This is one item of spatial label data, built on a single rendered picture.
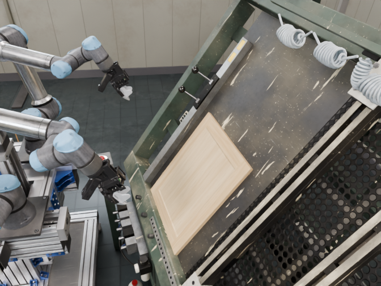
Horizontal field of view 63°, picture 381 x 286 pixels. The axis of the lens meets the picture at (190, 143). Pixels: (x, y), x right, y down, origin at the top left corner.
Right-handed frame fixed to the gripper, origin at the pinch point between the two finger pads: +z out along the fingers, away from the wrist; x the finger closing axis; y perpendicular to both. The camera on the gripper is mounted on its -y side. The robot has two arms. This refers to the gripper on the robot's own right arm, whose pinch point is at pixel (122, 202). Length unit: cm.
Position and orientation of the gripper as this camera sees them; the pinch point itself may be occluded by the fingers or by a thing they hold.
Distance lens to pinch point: 120.1
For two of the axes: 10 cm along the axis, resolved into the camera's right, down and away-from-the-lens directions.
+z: 4.2, 6.5, 6.3
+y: 8.9, -4.3, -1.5
